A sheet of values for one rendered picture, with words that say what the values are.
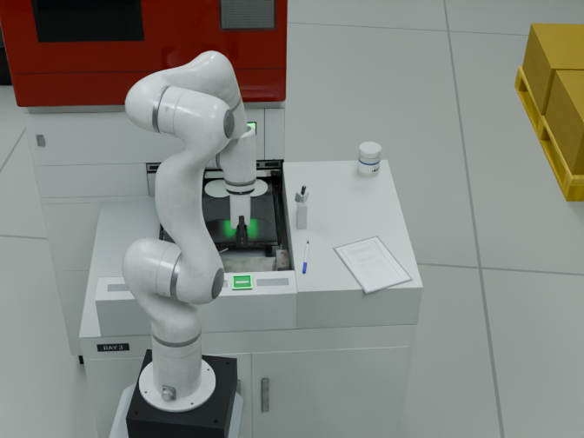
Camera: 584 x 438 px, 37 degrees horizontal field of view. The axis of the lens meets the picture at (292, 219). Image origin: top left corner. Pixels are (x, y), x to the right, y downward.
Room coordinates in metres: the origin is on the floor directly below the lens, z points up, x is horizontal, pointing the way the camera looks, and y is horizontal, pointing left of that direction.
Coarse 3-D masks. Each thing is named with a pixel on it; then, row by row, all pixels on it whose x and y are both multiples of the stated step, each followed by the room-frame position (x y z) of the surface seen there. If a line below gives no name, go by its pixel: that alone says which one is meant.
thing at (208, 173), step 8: (256, 168) 2.36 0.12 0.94; (264, 168) 2.36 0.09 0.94; (272, 168) 2.37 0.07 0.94; (280, 168) 2.37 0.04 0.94; (152, 176) 2.32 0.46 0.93; (208, 176) 2.33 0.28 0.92; (216, 176) 2.34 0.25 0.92; (256, 176) 2.35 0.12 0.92; (280, 176) 2.36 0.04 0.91; (152, 184) 2.32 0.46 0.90; (280, 184) 2.36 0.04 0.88; (152, 192) 2.32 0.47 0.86; (280, 192) 2.36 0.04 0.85
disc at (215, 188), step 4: (216, 180) 2.35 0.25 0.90; (220, 180) 2.35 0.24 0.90; (208, 184) 2.32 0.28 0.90; (212, 184) 2.32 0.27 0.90; (216, 184) 2.32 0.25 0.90; (220, 184) 2.32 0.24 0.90; (208, 188) 2.30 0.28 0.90; (212, 188) 2.30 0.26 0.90; (216, 188) 2.30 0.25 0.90; (220, 188) 2.30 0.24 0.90; (224, 188) 2.30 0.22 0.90; (208, 192) 2.28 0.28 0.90; (212, 192) 2.28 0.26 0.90; (216, 192) 2.28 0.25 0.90; (220, 192) 2.28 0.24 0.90; (224, 192) 2.28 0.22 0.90; (216, 196) 2.26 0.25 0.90; (220, 196) 2.26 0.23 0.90
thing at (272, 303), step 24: (96, 288) 1.75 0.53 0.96; (120, 288) 1.75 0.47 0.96; (264, 288) 1.76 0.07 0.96; (288, 288) 1.76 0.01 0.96; (96, 312) 1.70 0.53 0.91; (120, 312) 1.70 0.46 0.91; (144, 312) 1.71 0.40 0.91; (216, 312) 1.73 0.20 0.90; (240, 312) 1.73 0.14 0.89; (264, 312) 1.74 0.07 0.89; (288, 312) 1.74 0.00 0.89
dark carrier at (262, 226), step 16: (208, 208) 2.20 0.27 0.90; (224, 208) 2.20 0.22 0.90; (256, 208) 2.20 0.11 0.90; (272, 208) 2.20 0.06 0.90; (208, 224) 2.11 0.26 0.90; (224, 224) 2.11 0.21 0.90; (256, 224) 2.12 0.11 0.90; (272, 224) 2.12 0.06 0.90; (224, 240) 2.04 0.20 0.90; (256, 240) 2.04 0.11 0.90; (272, 240) 2.04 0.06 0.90
